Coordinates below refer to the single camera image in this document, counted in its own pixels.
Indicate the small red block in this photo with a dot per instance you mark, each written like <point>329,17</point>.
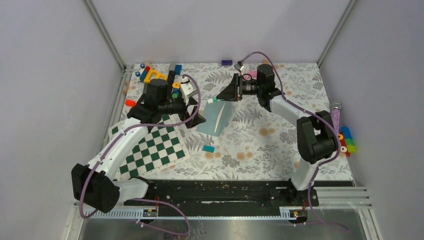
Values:
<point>130,103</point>

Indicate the colourful stacked brick toy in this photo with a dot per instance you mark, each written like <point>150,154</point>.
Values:
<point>347,144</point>

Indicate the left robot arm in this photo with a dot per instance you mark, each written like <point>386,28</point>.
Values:
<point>93,183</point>

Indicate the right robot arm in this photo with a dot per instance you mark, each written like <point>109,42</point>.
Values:
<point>317,140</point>

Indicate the yellow triangle toy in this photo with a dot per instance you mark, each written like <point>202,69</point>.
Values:
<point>153,74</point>

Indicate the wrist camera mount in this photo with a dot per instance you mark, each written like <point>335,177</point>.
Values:
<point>240,67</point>
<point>187,91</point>

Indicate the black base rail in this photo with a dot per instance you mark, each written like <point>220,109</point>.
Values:
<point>227,198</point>

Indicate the green white glue stick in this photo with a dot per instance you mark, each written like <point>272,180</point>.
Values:
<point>212,100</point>

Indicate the purple glitter tube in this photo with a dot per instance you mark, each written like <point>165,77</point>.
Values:
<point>335,112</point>

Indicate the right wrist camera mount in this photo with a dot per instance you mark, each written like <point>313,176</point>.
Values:
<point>240,67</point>

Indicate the small teal block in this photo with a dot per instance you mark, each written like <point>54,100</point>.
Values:
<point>208,149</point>

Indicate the pink cylinder marker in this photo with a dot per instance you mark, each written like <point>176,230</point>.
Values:
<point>253,73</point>

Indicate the purple small brick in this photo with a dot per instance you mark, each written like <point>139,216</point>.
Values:
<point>226,62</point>

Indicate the blue lego brick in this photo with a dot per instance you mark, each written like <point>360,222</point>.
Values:
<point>178,69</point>

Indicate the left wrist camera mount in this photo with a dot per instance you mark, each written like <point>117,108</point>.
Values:
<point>187,91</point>

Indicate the green white checkerboard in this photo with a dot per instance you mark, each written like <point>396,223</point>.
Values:
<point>158,150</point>

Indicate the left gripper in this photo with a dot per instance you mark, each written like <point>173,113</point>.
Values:
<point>197,119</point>

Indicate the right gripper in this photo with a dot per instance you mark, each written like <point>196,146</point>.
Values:
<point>234,91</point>

